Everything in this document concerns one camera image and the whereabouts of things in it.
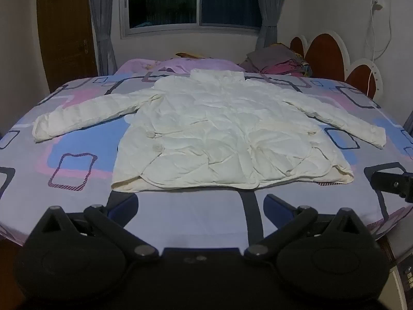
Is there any white cable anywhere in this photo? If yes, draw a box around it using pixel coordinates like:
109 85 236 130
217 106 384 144
363 5 392 95

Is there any grey curtain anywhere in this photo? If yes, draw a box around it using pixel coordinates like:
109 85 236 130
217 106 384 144
253 0 288 47
87 0 118 75

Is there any white puffer jacket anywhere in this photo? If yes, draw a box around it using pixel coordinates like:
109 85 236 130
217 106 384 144
32 68 387 192

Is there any grey device with buttons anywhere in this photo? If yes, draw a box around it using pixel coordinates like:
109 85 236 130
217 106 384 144
385 232 413 310

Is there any wooden door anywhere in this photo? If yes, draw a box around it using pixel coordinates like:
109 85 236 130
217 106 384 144
36 0 99 92

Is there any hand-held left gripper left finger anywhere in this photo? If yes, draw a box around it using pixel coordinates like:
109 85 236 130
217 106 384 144
30 194 160 262

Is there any colourful patterned cloth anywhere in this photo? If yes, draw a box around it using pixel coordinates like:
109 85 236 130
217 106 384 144
290 53 314 78

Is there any patterned bed sheet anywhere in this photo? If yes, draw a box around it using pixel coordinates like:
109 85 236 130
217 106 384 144
0 71 413 246

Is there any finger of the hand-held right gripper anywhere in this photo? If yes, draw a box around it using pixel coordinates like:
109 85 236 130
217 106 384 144
370 169 413 205

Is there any pink folded cloth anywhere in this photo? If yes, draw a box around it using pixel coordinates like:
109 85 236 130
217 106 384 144
260 60 304 77

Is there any brown and white headboard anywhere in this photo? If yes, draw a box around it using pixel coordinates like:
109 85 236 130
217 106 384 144
289 30 384 99

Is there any window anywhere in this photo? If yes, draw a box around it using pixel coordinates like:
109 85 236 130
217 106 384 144
119 0 263 37

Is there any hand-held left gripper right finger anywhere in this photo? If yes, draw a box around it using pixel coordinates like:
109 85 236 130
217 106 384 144
243 194 372 262

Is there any lilac blanket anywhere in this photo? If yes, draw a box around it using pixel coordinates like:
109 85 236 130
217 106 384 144
116 56 246 79

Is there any grey folded cloth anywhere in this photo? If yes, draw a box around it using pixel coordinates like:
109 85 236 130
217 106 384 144
247 43 305 72

